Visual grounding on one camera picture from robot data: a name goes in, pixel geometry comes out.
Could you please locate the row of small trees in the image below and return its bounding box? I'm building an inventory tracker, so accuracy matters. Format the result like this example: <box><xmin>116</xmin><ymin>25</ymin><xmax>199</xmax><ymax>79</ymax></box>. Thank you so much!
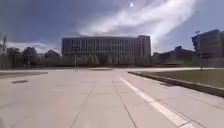
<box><xmin>59</xmin><ymin>54</ymin><xmax>154</xmax><ymax>67</ymax></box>

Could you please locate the large wide multi-storey building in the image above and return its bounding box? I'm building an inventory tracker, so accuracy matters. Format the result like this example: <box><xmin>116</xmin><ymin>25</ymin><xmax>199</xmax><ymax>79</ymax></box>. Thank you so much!
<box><xmin>61</xmin><ymin>34</ymin><xmax>152</xmax><ymax>66</ymax></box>

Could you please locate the grey concrete slab pavement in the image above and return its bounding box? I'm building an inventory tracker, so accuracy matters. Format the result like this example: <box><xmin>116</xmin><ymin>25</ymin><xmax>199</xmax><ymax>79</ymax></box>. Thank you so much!
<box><xmin>0</xmin><ymin>68</ymin><xmax>224</xmax><ymax>128</ymax></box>

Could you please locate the pale painted line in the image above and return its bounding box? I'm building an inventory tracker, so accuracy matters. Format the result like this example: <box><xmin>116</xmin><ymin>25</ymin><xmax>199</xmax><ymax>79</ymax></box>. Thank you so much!
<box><xmin>119</xmin><ymin>77</ymin><xmax>198</xmax><ymax>128</ymax></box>

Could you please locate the low dark building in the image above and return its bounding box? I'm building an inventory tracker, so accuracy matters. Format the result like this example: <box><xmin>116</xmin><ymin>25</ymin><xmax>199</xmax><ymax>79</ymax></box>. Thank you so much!
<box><xmin>152</xmin><ymin>45</ymin><xmax>197</xmax><ymax>66</ymax></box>

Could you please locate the grass lawn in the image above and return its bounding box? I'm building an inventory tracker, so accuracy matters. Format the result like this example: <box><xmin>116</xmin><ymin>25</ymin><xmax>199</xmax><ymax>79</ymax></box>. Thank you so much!
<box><xmin>146</xmin><ymin>68</ymin><xmax>224</xmax><ymax>89</ymax></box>

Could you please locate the dark tall building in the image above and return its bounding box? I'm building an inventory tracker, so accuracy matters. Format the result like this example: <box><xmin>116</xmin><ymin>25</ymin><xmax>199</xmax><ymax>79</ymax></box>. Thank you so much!
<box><xmin>191</xmin><ymin>28</ymin><xmax>224</xmax><ymax>68</ymax></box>

